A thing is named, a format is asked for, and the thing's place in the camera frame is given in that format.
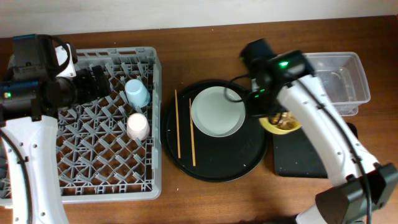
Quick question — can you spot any round black tray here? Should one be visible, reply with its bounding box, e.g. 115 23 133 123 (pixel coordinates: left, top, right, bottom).
161 80 271 182

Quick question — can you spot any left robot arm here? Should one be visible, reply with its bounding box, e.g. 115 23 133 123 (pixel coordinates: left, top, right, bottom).
1 34 111 223

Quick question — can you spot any yellow bowl with food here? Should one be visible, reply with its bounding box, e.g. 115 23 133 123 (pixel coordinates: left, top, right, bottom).
259 112 301 135

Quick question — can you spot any black rectangular tray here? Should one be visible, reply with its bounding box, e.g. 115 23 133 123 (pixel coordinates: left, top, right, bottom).
272 122 358 179

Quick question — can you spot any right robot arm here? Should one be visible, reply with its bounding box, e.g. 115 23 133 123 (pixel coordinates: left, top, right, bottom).
239 39 397 223

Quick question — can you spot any wooden chopstick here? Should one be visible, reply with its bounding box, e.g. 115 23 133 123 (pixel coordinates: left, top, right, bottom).
174 90 181 159
189 98 196 167

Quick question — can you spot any grey plate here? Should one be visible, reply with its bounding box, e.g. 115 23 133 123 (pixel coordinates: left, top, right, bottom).
191 86 246 138

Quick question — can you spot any blue cup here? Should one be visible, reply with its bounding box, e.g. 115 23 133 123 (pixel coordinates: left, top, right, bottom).
124 79 150 108

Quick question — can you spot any pink cup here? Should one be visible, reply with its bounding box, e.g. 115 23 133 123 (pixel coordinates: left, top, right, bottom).
126 113 150 141

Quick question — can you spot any grey dishwasher rack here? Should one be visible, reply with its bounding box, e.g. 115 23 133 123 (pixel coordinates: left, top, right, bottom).
0 47 163 208

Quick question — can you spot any clear plastic bin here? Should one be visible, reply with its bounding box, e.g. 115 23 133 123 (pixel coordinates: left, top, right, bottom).
305 52 371 116

